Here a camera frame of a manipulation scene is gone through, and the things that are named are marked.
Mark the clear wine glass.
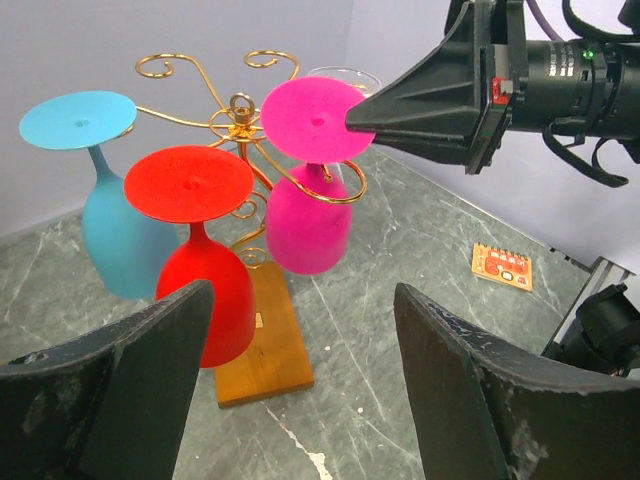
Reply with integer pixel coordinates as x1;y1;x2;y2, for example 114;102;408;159
307;66;382;98

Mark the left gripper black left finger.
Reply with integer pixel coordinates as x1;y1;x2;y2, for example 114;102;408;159
1;280;214;479

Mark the gold wire wine glass rack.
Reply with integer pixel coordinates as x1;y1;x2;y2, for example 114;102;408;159
135;53;367;408

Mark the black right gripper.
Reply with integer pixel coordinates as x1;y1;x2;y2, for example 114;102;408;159
346;1;639;175

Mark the magenta wine glass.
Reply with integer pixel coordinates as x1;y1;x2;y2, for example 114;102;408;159
261;76;374;275

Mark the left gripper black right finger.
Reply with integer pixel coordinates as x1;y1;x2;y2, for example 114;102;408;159
394;283;639;479

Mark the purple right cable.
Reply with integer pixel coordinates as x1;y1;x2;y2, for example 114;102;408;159
529;0;564;41

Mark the orange printed card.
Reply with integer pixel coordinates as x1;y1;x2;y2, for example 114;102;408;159
471;242;533;292

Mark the blue wine glass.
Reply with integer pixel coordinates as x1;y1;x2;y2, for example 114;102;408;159
19;91;179;299

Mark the red wine glass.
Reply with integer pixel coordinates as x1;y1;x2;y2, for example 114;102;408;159
124;145;256;368

